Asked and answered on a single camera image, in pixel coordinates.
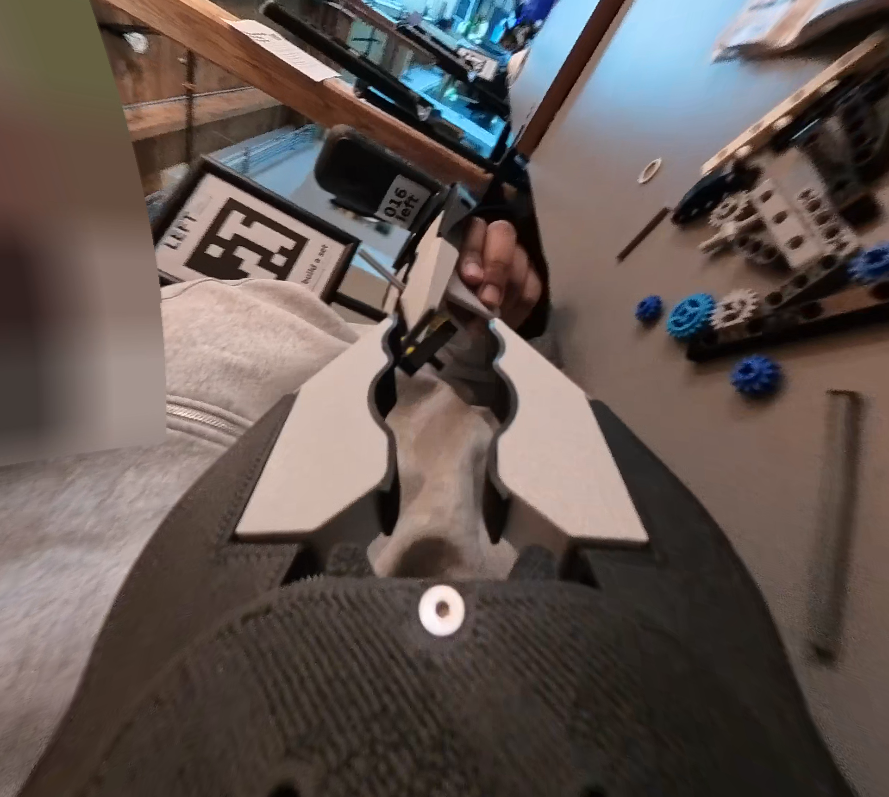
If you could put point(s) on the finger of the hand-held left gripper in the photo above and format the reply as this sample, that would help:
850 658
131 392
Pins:
430 269
472 300

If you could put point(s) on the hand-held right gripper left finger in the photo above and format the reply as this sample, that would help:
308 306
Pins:
312 464

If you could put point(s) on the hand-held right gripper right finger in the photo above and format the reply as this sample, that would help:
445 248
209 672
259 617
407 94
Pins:
569 464

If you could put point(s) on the black yellow lego beam assembly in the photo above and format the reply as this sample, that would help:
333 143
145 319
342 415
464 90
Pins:
423 346

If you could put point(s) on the pile of loose lego pieces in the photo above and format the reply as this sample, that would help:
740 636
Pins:
785 234

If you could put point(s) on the person's left hand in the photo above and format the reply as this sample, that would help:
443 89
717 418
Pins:
507 269

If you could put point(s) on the white sign board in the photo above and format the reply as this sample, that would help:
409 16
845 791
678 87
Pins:
243 234

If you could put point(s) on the white rubber band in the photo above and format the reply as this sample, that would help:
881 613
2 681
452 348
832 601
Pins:
641 172

